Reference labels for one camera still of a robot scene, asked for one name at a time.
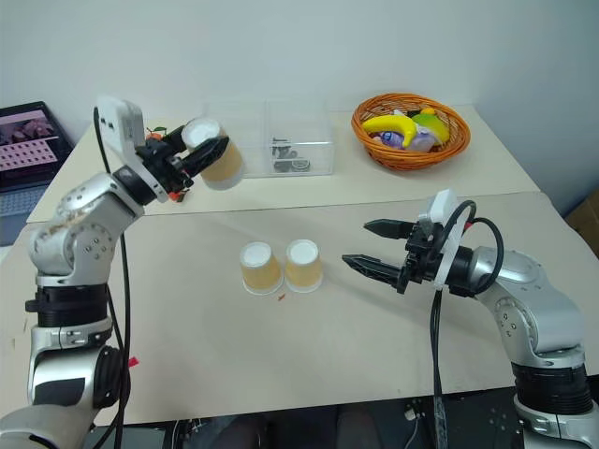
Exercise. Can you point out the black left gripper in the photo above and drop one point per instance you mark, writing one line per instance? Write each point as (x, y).
(161, 163)

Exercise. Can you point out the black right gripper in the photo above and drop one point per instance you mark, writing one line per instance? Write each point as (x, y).
(419, 262)

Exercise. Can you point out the tan paper cup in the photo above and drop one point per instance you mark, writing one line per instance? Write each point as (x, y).
(303, 269)
(261, 271)
(224, 168)

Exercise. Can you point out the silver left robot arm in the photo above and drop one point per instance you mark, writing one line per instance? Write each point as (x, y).
(84, 234)

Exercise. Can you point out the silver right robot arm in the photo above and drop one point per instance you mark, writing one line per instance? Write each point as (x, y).
(538, 299)

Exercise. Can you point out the small orange with leaves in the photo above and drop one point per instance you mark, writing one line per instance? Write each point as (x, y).
(154, 136)

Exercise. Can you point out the orange wicker basket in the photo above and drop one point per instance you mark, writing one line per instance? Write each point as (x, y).
(412, 161)

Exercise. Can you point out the dark small parts pile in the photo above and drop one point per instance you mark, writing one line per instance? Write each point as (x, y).
(289, 161)

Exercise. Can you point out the purple white snack packet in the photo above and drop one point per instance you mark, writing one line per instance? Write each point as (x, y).
(389, 139)

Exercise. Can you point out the clear plastic storage box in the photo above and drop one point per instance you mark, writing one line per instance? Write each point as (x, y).
(299, 121)

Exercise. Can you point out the pale lilac plastic bag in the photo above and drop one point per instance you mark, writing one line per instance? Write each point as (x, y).
(423, 141)

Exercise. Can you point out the yellow toy banana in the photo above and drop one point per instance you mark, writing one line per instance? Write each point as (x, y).
(388, 124)

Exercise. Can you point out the green yellow toy fruit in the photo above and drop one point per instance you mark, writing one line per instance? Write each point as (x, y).
(433, 126)

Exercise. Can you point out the dark laptop computer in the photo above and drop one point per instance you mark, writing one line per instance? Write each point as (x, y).
(28, 149)

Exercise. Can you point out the small white plug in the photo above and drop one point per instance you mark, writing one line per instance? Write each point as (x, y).
(412, 410)

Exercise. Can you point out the brown cardboard box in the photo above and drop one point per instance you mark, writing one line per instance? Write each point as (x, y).
(587, 220)

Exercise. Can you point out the red tape marker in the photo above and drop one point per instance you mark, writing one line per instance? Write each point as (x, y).
(133, 361)

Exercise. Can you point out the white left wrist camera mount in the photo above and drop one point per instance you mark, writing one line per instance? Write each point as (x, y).
(121, 119)

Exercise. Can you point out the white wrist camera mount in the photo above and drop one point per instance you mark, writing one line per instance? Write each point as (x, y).
(121, 119)
(442, 203)

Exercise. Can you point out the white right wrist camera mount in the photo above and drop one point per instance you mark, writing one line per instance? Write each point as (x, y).
(442, 203)

